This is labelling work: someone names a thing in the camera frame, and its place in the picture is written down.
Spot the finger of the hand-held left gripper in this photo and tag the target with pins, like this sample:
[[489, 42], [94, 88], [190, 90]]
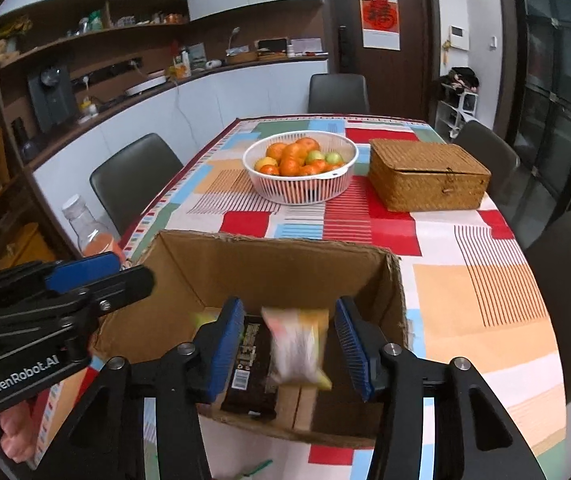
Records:
[[82, 270], [120, 287]]

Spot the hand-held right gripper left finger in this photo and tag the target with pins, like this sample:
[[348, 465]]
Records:
[[225, 350]]

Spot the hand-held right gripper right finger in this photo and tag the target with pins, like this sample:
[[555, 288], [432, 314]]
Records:
[[355, 355]]

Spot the white yellow snack packet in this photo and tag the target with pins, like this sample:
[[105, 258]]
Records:
[[295, 350]]

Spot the brown cardboard box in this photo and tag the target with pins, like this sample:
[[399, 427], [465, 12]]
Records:
[[275, 270]]

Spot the person's left hand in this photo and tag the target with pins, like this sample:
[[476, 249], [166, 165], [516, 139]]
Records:
[[15, 435]]

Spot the yellow green snack packet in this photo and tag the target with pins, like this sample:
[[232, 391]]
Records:
[[205, 319]]

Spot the dark brown snack packet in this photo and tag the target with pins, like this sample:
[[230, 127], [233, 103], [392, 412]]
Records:
[[253, 385]]

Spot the clear bottle with pink drink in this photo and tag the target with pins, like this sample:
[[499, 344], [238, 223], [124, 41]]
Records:
[[85, 225]]

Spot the black bottle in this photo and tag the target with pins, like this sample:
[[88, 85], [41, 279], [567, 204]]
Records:
[[27, 145]]

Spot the black countertop appliance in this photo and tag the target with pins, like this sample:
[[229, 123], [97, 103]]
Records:
[[52, 100]]

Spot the white plastic fruit basket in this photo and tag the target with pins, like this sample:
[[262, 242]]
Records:
[[295, 190]]

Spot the yellow fruit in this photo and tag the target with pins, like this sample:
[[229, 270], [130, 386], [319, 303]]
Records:
[[265, 162]]

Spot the woven wicker lidded box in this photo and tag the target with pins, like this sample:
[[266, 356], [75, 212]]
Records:
[[425, 175]]

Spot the white round flat appliance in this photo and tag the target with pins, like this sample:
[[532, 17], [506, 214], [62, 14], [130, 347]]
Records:
[[145, 85]]

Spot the green fruit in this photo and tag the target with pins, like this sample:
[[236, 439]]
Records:
[[334, 158], [315, 156]]

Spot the pile of oranges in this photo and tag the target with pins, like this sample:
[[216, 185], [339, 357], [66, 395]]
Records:
[[290, 160]]

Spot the white counter base cabinets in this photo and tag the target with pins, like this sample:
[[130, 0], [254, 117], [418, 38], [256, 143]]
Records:
[[205, 105]]

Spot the standing photo card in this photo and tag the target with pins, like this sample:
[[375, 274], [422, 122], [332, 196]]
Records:
[[197, 56]]

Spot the small white dispenser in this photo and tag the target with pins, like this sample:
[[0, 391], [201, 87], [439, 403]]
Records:
[[214, 64]]

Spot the yellow flower bunch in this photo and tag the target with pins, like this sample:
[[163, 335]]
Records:
[[15, 26]]

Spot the woven tray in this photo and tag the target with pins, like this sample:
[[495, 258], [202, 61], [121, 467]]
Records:
[[241, 57]]

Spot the white shoe rack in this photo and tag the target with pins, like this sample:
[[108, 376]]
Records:
[[458, 115]]

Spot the white desk lamp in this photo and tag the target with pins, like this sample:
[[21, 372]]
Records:
[[235, 35]]

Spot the dark brown door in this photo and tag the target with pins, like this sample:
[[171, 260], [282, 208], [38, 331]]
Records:
[[410, 80]]

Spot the black tablet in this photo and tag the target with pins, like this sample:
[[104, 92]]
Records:
[[273, 45]]

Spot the dark bags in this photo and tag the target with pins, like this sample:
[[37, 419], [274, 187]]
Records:
[[460, 80]]

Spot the white paper cards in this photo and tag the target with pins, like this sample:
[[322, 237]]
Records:
[[308, 46]]

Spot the yellow hanging ornament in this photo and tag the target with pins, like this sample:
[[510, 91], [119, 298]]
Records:
[[446, 50]]

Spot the black framed glass sliding door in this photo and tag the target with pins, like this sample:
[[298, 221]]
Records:
[[555, 85]]

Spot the black wall power strip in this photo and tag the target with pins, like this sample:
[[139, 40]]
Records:
[[115, 69]]

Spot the white wall intercom panel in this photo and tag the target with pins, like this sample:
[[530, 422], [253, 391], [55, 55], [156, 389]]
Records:
[[459, 37]]

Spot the red and white wall calendar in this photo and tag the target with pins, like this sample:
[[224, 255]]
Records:
[[379, 15]]

